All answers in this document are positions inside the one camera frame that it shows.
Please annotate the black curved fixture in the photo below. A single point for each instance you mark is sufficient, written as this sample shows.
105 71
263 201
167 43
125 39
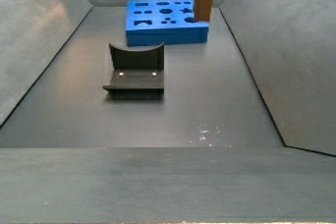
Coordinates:
137 69

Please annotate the blue shape sorting block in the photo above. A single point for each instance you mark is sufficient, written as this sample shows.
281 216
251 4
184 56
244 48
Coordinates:
163 21

